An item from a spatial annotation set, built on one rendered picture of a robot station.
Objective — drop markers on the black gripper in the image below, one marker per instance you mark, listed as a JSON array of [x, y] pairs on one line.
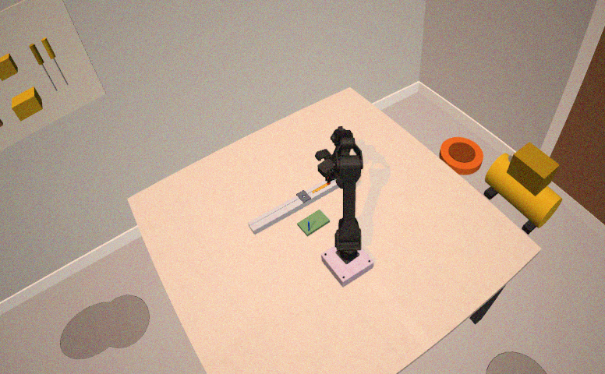
[[323, 154]]

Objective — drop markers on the grey metal rail with slot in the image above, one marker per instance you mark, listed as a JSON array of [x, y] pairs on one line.
[[301, 200]]

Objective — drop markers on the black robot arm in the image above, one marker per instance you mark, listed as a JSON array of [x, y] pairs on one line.
[[348, 236]]

